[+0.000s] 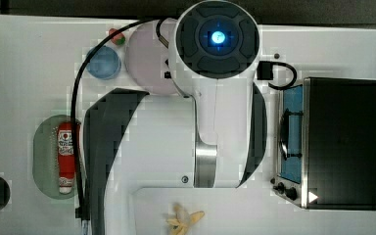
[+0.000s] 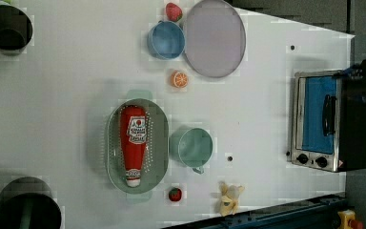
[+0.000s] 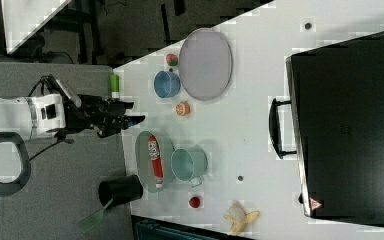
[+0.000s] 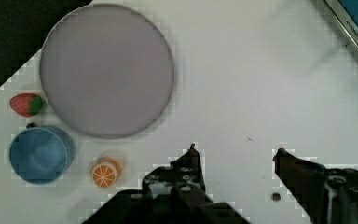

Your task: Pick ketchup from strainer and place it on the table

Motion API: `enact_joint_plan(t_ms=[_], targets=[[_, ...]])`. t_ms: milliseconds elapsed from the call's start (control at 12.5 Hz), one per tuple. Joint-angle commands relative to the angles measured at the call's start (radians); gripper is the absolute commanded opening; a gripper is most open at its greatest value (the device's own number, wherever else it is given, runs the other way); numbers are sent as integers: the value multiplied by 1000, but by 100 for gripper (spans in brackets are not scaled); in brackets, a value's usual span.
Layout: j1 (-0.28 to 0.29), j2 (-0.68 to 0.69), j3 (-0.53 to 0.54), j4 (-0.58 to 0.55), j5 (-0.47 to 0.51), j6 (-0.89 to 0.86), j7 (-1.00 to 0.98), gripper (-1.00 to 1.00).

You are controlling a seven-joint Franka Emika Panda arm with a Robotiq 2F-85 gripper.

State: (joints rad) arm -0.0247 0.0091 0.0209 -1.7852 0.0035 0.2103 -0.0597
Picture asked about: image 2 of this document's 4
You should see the silver black toaster oven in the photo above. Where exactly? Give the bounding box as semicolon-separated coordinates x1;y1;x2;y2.
288;71;366;173

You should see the blue cup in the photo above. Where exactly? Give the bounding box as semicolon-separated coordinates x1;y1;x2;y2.
147;21;186;60

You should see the red ketchup bottle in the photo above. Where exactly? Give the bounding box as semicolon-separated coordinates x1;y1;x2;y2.
119;106;147;187

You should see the toy tomato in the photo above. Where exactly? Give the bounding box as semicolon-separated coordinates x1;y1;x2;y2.
168;187;183;202

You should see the green object at corner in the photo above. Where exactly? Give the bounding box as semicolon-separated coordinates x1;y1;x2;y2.
0;0;14;5

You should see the grey round plate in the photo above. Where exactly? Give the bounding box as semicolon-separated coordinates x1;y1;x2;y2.
183;0;246;78

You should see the blue table edge rail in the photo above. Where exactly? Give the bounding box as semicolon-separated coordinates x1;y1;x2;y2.
163;195;348;229

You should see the yellow red clamp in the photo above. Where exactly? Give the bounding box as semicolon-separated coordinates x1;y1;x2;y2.
337;210;364;229

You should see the black robot base upper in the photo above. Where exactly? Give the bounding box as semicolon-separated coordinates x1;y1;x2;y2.
0;5;33;51

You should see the green cup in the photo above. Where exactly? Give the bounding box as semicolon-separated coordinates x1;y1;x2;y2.
169;126;214;175

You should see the black robot base lower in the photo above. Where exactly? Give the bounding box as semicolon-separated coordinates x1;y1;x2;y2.
0;177;62;229

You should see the green oval strainer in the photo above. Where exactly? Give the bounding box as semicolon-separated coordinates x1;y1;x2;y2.
106;90;169;203

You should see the toy strawberry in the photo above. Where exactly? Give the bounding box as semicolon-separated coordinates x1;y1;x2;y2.
165;3;183;22

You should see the toy orange slice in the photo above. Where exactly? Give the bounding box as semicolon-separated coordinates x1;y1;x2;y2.
171;71;189;88

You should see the toy peeled banana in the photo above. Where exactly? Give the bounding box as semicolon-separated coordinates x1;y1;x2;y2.
219;182;244;217

